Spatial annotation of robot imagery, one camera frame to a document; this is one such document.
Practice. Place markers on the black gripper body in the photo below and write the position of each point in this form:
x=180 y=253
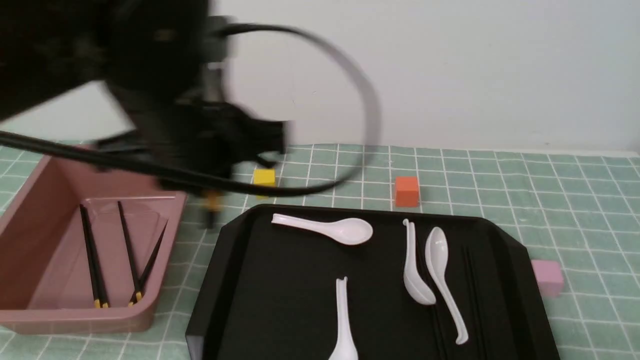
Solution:
x=188 y=142

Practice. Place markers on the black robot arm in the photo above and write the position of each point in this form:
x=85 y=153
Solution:
x=151 y=55

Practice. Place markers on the yellow cube block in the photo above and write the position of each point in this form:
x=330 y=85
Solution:
x=265 y=177

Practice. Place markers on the pink plastic bin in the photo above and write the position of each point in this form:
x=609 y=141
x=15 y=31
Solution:
x=45 y=285

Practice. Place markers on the black chopstick yellow tip right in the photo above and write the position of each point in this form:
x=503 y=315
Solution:
x=147 y=270

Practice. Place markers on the black chopstick yellow tip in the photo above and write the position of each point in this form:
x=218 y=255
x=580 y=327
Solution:
x=91 y=259
x=105 y=301
x=129 y=248
x=147 y=270

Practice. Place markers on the black chopstick yellow tip middle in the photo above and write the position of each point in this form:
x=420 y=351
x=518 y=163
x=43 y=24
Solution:
x=129 y=248

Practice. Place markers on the black plastic tray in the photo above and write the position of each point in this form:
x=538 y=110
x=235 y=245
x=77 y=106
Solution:
x=270 y=290

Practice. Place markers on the white spoon top left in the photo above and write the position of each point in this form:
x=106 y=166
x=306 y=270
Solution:
x=347 y=231

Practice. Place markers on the white spoon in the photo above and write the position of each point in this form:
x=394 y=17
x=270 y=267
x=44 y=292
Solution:
x=345 y=348
x=347 y=231
x=436 y=257

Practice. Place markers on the black chopstick yellow tip left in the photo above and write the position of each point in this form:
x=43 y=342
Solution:
x=91 y=259

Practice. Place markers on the orange cube block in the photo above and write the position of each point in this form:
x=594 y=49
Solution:
x=406 y=192

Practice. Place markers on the white spoon middle sideways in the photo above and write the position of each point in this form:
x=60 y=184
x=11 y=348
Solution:
x=414 y=284

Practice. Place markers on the white spoon bottom centre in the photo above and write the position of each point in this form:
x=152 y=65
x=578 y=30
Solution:
x=345 y=348

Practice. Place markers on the white spoon right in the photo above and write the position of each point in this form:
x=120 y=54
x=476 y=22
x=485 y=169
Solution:
x=436 y=257

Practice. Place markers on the pink cube block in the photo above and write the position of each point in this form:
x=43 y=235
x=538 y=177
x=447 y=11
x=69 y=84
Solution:
x=549 y=277

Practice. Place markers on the green checkered tablecloth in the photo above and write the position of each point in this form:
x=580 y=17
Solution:
x=580 y=211

